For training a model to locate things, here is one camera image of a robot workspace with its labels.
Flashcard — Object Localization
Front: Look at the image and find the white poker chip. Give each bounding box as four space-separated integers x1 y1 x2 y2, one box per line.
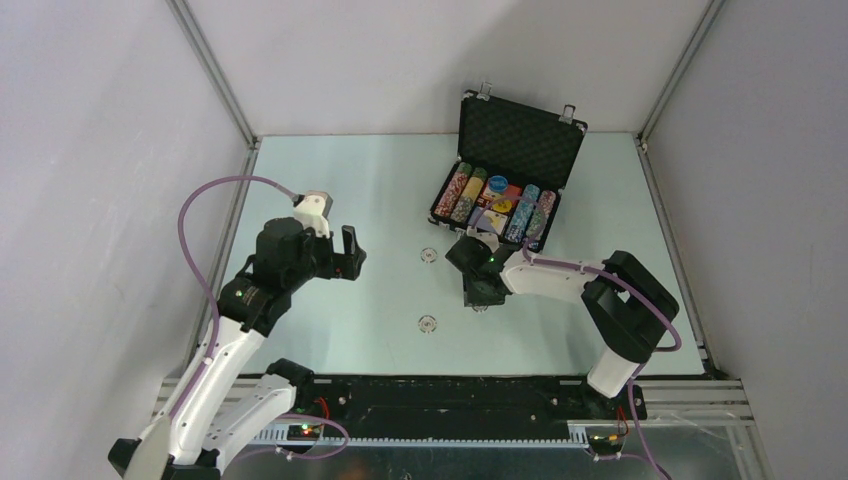
418 315 438 334
420 247 438 264

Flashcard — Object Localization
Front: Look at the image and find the black poker set case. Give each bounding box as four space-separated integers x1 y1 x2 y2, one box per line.
427 83 588 253

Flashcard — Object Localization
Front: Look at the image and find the blue playing card deck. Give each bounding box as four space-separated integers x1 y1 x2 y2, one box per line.
469 207 509 235

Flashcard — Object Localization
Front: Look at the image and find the yellow big blind button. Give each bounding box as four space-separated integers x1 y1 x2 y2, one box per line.
492 200 513 215

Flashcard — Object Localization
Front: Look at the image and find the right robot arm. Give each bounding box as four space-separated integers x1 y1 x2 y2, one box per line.
322 229 681 418

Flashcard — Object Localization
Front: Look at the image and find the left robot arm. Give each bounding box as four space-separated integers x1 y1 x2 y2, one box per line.
108 191 366 479

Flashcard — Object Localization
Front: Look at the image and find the light blue chip stack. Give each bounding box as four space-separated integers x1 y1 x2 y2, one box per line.
503 184 541 243

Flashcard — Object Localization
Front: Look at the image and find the white poker chip front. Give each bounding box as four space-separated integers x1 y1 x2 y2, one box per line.
418 315 438 334

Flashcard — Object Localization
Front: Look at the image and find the red card deck in case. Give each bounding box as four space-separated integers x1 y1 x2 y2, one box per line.
477 184 522 207

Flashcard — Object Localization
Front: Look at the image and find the blue dealer button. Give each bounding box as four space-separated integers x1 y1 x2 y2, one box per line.
487 175 509 193

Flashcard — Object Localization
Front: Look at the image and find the red poker chip stack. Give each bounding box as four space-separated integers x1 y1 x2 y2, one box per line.
433 162 472 217

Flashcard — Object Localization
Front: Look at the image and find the grey poker chip stack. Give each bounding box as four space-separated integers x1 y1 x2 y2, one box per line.
450 167 488 223

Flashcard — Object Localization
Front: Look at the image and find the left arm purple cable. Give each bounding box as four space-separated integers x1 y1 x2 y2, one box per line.
178 175 351 462

